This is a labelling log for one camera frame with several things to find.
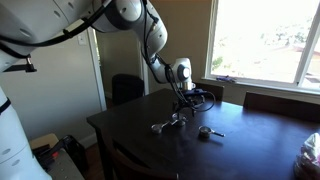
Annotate purple object on windowsill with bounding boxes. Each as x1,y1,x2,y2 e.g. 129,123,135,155
216,76,236,83

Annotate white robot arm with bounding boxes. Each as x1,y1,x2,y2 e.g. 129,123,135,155
0,0,192,180

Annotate dark wooden chair left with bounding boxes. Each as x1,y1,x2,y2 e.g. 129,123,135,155
243,92,320,123

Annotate pink plastic food bag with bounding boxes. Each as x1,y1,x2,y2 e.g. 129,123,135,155
294,133,320,180

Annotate black tool case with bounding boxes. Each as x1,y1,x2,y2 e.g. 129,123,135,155
32,134,90,174

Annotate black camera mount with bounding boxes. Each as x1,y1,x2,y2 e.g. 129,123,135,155
6,56,37,73

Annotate black trash bin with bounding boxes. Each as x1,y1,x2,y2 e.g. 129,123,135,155
112,74,144,105

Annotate dark wooden chair right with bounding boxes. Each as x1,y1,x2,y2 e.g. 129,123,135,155
196,83,224,101

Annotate medium steel measuring cup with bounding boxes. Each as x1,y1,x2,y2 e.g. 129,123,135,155
199,126,224,138

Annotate small steel measuring cup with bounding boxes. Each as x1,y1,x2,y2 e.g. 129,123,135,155
151,121,171,134

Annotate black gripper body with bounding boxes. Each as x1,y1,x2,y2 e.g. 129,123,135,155
173,99,193,113

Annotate large steel measuring cup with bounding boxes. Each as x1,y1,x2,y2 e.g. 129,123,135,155
171,113,187,127

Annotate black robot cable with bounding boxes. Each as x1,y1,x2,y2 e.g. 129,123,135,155
139,0,217,114

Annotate white light switch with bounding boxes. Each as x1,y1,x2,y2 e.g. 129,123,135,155
77,33,87,46

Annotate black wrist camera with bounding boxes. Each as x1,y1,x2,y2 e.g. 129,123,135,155
183,89,205,100

